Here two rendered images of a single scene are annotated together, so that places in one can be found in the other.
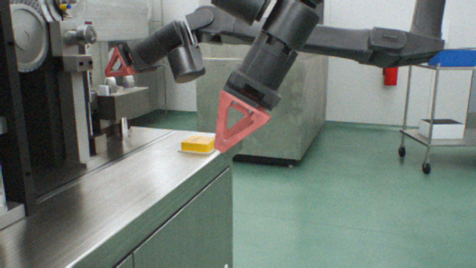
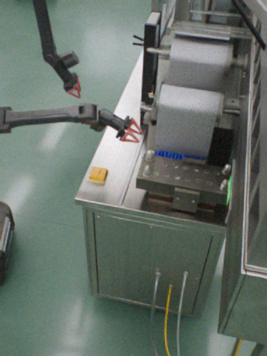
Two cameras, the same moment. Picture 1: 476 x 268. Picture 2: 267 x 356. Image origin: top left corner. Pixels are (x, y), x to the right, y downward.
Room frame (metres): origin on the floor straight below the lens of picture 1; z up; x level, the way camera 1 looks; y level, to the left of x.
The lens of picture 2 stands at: (2.35, 0.09, 2.20)
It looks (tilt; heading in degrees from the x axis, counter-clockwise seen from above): 44 degrees down; 173
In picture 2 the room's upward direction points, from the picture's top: 2 degrees clockwise
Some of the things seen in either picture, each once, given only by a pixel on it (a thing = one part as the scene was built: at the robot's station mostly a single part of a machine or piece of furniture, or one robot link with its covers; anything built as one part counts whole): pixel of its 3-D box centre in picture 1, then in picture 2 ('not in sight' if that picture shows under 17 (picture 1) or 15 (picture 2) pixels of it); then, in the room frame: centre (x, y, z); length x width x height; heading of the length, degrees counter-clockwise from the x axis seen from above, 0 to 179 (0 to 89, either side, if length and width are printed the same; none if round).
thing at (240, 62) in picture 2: not in sight; (238, 61); (0.79, 0.73, 1.33); 0.07 x 0.07 x 0.07; 71
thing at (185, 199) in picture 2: not in sight; (185, 200); (1.25, 0.45, 0.96); 0.10 x 0.03 x 0.11; 71
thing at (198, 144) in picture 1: (199, 144); (98, 174); (1.01, 0.10, 0.91); 0.07 x 0.07 x 0.02; 71
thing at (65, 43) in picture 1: (77, 95); (149, 131); (0.88, 0.34, 1.05); 0.06 x 0.05 x 0.31; 71
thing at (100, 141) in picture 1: (53, 138); not in sight; (1.03, 0.47, 0.92); 0.28 x 0.04 x 0.04; 71
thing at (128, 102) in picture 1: (71, 99); (185, 178); (1.15, 0.46, 1.00); 0.40 x 0.16 x 0.06; 71
